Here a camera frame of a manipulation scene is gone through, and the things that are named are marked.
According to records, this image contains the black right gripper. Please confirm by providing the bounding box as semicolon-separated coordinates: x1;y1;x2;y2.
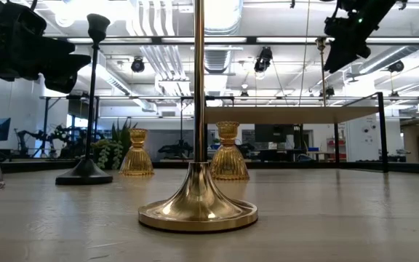
323;14;381;74

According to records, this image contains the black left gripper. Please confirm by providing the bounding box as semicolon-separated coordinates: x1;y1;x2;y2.
0;0;92;94

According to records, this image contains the tall black candlestick holder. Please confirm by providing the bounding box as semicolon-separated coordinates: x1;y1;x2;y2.
55;13;113;186

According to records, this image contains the amber ribbed glass candle holder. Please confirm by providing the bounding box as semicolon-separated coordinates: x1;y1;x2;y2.
209;121;250;181
119;127;155;177

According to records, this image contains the tall gold candlestick holder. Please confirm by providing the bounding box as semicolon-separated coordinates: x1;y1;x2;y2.
315;36;329;107
137;0;259;233

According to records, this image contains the black ceiling spotlight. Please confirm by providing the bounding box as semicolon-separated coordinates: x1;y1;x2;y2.
388;60;405;74
130;56;145;74
253;46;274;74

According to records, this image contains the wooden shelf with black legs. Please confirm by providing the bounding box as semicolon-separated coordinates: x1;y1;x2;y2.
204;91;390;174

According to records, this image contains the black background robot rig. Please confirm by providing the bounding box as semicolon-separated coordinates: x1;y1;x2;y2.
12;123;89;160

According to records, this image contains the black background monitor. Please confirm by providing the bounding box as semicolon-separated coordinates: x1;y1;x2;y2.
255;124;295;143

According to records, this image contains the green potted succulent plant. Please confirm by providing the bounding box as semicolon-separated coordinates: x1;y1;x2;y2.
91;118;140;170

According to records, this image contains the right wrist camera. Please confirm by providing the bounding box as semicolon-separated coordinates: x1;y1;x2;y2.
324;16;341;38

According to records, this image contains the black overhead frame beam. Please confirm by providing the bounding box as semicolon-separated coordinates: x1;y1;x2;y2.
45;35;419;47

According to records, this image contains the black aluminium rig frame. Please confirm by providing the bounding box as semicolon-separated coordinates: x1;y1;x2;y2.
0;159;419;176

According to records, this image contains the silver ventilation duct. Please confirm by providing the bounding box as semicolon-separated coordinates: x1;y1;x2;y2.
204;0;245;74

